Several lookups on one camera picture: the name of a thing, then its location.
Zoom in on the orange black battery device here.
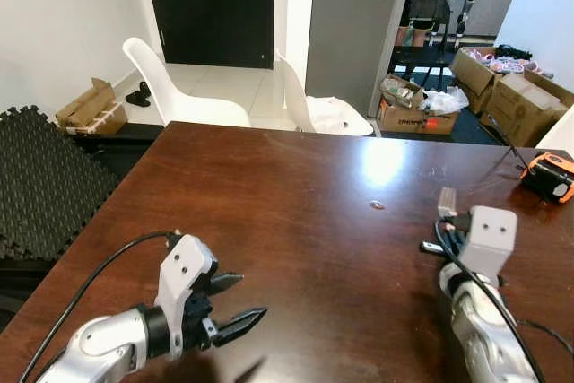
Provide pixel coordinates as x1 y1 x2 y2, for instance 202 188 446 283
519 152 574 205

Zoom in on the cardboard box with red print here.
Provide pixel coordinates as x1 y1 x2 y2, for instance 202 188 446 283
376 75 461 136

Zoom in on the white plastic bag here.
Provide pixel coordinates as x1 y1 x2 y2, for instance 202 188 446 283
420 86 470 116

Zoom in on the large closed cardboard box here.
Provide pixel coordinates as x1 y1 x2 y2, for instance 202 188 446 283
479 71 574 149

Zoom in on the white plastic chair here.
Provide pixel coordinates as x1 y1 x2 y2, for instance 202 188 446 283
122 37 253 129
535 105 574 158

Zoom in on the cardboard box with pink shoes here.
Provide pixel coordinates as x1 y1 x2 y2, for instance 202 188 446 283
448 46 554 117

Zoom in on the white chair with bag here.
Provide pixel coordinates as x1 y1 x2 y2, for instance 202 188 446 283
273 48 376 138

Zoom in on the black foam floor mat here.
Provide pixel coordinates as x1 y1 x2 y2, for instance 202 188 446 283
0 105 123 264

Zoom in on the black shoe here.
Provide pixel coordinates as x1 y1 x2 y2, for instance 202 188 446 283
125 82 152 109

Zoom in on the small open cardboard box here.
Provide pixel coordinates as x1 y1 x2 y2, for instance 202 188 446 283
55 77 129 136

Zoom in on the black door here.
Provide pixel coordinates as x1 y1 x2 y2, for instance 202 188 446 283
141 0 276 71

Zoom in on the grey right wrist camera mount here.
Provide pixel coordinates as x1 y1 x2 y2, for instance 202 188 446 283
456 205 520 278

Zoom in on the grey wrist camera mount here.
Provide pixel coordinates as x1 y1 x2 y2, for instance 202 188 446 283
154 234 219 359
456 205 520 278

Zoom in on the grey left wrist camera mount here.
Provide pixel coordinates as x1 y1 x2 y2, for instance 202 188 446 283
154 234 219 359

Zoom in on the thin black device cable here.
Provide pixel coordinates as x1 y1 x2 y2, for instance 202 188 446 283
487 112 532 170

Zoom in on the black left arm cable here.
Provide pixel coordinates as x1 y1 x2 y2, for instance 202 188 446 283
18 230 182 383

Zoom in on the grey wall panel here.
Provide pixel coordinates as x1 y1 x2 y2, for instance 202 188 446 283
304 0 419 118

